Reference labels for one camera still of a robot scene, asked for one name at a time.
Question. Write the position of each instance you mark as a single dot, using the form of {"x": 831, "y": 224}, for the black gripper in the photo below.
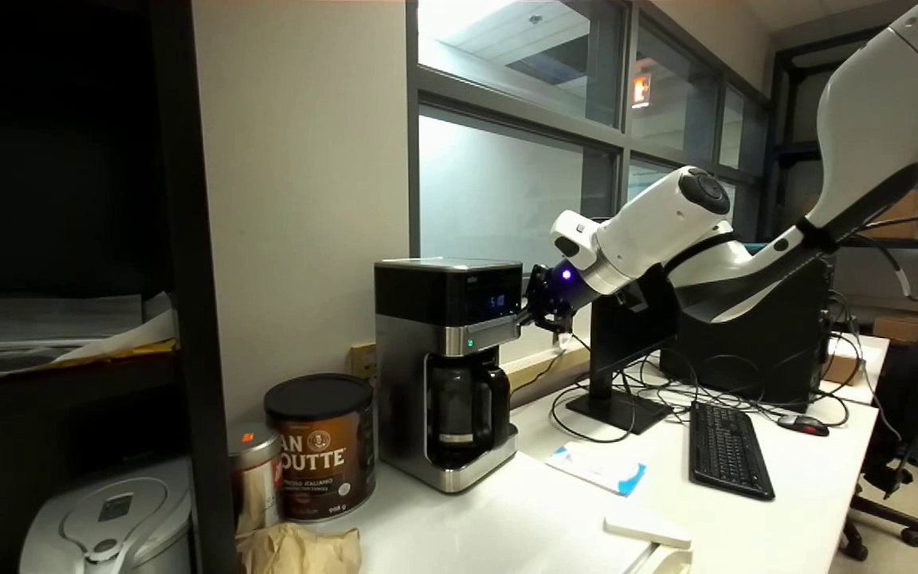
{"x": 550, "y": 287}

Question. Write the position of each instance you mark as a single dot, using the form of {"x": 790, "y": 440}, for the black and silver coffeemaker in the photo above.
{"x": 449, "y": 296}

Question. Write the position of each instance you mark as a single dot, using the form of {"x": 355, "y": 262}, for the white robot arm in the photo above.
{"x": 883, "y": 95}

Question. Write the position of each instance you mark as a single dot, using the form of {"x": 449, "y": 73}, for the wooden ledge block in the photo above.
{"x": 543, "y": 366}

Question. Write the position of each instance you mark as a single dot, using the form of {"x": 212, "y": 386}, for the black computer monitor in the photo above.
{"x": 629, "y": 339}

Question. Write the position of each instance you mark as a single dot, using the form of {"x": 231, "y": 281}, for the glass coffee carafe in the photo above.
{"x": 463, "y": 410}

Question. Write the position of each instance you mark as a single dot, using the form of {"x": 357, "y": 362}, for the blue and white packet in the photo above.
{"x": 596, "y": 465}

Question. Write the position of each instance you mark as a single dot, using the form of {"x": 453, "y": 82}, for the black computer tower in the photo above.
{"x": 765, "y": 339}

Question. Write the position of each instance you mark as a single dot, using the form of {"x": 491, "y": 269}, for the black computer keyboard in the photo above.
{"x": 730, "y": 451}

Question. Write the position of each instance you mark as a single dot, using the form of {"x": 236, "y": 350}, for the white drawer cabinet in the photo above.
{"x": 645, "y": 530}

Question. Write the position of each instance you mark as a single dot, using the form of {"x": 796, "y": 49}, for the brown coffee can black lid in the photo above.
{"x": 319, "y": 451}

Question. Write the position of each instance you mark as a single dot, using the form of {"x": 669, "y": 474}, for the black computer mouse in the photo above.
{"x": 809, "y": 424}

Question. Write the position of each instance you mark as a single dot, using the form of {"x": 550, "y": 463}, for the dark metal storage rack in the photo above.
{"x": 790, "y": 129}

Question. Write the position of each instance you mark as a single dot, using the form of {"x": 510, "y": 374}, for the small metal canister orange lid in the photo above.
{"x": 257, "y": 480}

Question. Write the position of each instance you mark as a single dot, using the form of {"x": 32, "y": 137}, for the black shelf unit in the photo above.
{"x": 199, "y": 267}

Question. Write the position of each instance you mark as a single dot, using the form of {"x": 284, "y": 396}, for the crumpled brown paper bag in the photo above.
{"x": 295, "y": 547}

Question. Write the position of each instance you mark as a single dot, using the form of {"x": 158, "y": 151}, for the black office chair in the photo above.
{"x": 910, "y": 415}

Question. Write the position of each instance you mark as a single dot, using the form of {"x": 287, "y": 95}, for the stack of papers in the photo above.
{"x": 55, "y": 330}

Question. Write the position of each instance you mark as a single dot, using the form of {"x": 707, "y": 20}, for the white kitchen appliance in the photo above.
{"x": 110, "y": 527}

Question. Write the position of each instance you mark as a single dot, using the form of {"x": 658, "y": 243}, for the dark window frame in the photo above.
{"x": 524, "y": 106}

